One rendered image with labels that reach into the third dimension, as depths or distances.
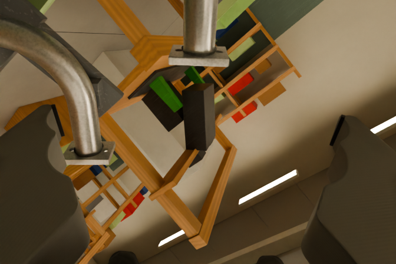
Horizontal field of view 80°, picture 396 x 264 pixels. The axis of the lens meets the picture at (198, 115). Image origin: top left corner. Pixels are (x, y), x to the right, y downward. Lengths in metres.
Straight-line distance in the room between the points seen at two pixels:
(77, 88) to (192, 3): 0.14
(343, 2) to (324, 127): 2.78
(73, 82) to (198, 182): 7.35
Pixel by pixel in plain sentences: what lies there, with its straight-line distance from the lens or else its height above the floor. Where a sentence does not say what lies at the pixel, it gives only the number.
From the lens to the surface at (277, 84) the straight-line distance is 5.65.
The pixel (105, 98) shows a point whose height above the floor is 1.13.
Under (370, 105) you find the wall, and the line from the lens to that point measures 6.62.
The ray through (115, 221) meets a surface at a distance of 5.59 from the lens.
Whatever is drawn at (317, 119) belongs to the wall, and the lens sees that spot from 6.46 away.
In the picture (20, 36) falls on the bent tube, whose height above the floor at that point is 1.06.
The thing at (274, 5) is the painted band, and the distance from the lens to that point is 6.11.
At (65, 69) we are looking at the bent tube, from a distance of 0.27.
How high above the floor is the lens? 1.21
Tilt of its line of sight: 3 degrees up
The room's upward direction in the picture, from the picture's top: 141 degrees clockwise
